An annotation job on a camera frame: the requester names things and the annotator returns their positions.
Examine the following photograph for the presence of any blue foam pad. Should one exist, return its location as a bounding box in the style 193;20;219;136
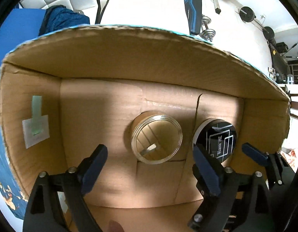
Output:
0;9;46;66

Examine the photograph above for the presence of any gold round tin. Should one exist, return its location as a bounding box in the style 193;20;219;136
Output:
131;111;183;165

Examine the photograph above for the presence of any open cardboard box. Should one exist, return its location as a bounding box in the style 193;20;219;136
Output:
0;26;290;231

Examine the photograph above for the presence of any white label sticker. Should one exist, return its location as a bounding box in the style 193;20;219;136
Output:
22;95;50;149

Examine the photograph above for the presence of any chrome dumbbell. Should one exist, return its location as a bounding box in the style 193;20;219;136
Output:
200;15;216;42

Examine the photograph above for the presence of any floor barbell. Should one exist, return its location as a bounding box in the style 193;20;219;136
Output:
239;6;275;42

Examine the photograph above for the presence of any dark blue crumpled cloth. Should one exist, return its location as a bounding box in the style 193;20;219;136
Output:
39;5;90;36

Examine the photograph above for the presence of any black blue weight bench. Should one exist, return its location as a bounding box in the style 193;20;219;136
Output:
184;0;202;36

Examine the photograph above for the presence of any black round tin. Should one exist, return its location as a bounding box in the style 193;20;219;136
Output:
192;118;237;163

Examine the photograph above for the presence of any blue striped cloth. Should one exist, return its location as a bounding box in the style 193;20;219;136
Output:
0;129;27;220

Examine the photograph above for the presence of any orange patterned cloth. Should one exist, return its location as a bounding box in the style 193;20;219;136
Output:
282;150;297;169

